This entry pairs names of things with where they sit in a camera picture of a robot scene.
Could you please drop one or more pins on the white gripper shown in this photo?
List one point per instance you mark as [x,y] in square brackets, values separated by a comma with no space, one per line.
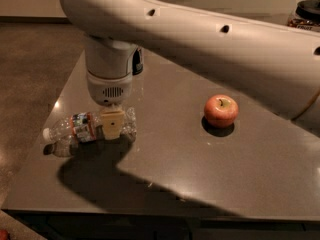
[108,88]

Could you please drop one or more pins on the clear plastic water bottle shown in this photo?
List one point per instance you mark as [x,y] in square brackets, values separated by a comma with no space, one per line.
[68,133]

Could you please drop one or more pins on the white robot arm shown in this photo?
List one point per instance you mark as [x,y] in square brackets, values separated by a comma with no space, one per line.
[276,65]

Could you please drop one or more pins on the red apple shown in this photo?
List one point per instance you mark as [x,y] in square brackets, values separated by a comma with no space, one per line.
[221,111]

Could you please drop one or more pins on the blue soda can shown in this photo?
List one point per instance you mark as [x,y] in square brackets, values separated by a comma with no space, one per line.
[137,63]

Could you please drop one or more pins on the small red object on floor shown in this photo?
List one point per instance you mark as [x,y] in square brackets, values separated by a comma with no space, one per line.
[4,235]

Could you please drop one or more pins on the jar with black lid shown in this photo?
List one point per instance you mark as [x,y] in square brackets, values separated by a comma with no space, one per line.
[306,16]

